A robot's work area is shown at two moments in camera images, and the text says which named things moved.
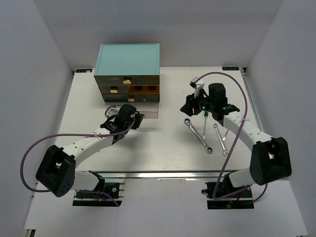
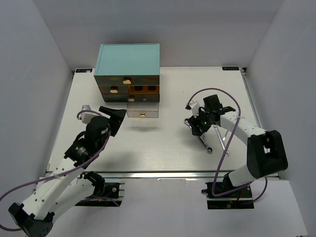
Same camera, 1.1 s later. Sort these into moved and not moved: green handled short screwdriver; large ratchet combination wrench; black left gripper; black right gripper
Moved: black right gripper; black left gripper
Not moved: large ratchet combination wrench; green handled short screwdriver
